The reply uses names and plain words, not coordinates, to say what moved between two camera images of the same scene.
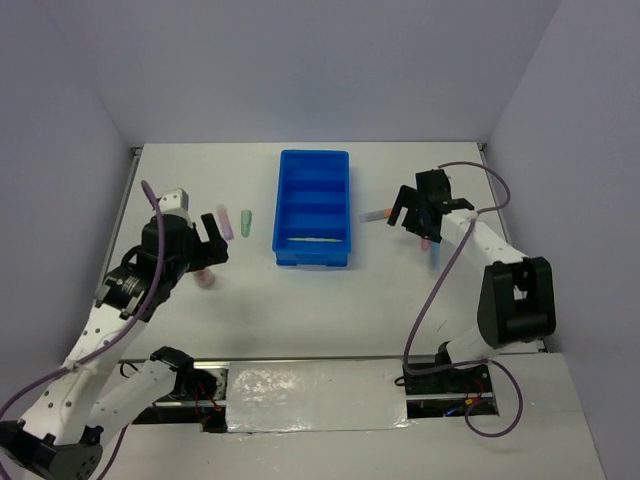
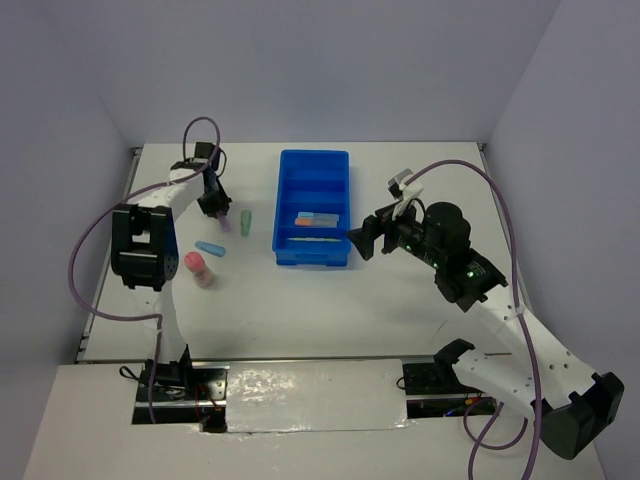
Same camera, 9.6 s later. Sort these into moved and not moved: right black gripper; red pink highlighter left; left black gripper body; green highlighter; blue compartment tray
Moved: left black gripper body; right black gripper
Not moved: green highlighter; blue compartment tray; red pink highlighter left
